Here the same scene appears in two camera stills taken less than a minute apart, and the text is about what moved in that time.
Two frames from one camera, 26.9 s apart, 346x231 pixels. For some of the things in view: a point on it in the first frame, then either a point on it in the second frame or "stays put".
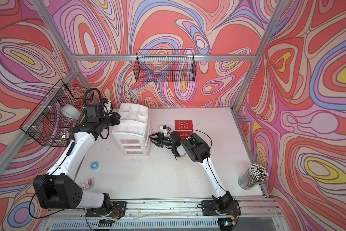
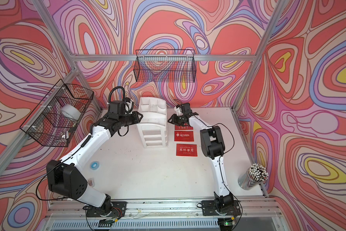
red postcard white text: (183, 125) stays put
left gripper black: (116, 117) to (136, 115)
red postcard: (183, 134) stays put
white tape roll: (71, 111) stays put
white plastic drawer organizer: (132, 133) to (153, 127)
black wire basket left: (50, 122) stays put
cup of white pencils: (250, 179) stays put
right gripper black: (159, 136) to (174, 120)
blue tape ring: (94, 165) stays put
